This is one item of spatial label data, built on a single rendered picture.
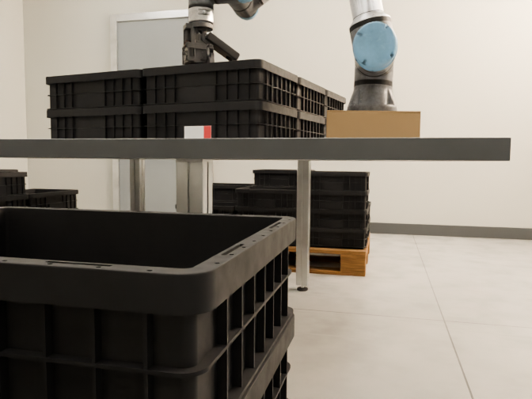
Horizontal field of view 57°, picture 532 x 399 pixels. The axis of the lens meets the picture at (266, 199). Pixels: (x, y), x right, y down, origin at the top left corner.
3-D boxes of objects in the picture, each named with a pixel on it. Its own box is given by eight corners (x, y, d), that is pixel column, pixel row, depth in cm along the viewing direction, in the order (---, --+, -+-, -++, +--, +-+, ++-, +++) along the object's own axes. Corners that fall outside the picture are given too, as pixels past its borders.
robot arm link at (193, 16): (209, 15, 151) (217, 7, 143) (209, 30, 151) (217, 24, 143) (185, 12, 148) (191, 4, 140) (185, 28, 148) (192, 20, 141)
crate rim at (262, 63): (299, 83, 157) (299, 76, 157) (260, 67, 130) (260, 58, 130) (193, 89, 173) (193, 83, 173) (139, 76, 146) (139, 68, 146)
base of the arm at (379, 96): (394, 118, 156) (396, 87, 155) (399, 112, 141) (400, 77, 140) (347, 117, 158) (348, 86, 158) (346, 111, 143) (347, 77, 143)
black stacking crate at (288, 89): (298, 113, 158) (298, 77, 157) (260, 104, 131) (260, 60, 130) (194, 117, 174) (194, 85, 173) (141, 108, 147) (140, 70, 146)
